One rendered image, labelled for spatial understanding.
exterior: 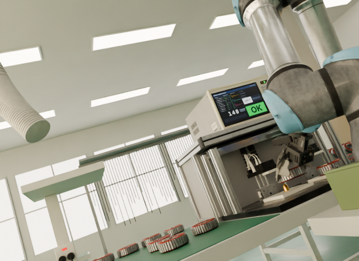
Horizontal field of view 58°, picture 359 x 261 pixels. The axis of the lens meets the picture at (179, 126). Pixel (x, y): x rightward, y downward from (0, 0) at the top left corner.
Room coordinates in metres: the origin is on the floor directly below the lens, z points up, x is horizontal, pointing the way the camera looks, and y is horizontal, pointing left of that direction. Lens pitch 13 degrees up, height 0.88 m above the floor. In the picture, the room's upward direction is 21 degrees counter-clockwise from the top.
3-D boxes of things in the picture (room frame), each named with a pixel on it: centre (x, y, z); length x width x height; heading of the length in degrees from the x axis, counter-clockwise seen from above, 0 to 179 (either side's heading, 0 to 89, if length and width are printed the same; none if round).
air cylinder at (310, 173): (1.56, -0.48, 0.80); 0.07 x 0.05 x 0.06; 111
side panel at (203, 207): (1.64, 0.03, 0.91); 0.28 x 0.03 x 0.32; 21
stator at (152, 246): (1.37, 0.25, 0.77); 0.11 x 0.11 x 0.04
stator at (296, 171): (1.28, -0.33, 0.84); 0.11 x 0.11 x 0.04
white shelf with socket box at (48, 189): (1.60, 0.63, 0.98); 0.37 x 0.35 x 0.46; 111
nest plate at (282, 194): (1.34, -0.31, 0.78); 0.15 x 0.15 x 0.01; 21
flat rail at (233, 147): (1.48, -0.38, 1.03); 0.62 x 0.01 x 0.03; 111
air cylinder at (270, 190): (1.48, -0.25, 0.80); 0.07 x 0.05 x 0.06; 111
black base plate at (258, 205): (1.40, -0.41, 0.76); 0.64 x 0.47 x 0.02; 111
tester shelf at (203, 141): (1.68, -0.30, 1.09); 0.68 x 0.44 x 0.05; 111
